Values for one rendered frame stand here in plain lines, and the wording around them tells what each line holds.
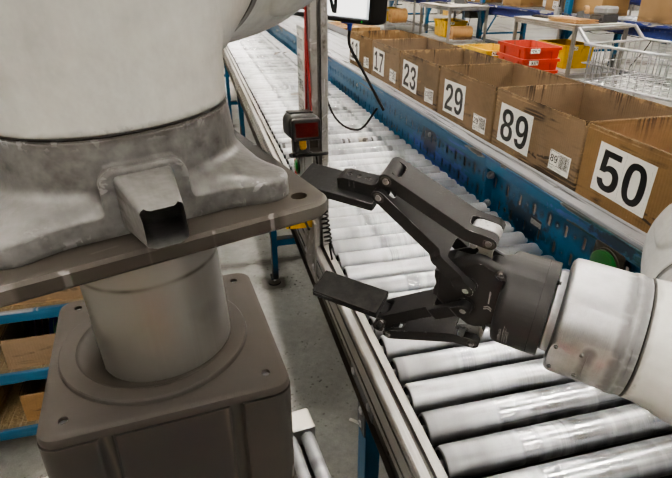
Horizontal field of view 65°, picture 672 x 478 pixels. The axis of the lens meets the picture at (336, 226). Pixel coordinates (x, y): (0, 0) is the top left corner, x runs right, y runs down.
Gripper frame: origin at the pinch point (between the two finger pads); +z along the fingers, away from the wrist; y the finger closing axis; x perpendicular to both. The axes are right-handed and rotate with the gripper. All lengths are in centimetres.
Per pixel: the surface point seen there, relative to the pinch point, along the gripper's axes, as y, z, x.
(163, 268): -7.6, 4.3, -13.7
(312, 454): 39.2, 3.2, -4.7
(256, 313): 4.1, 3.1, -7.6
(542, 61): 229, 49, 518
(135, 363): -0.5, 6.1, -17.9
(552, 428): 43, -26, 15
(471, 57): 69, 35, 180
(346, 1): 9, 36, 75
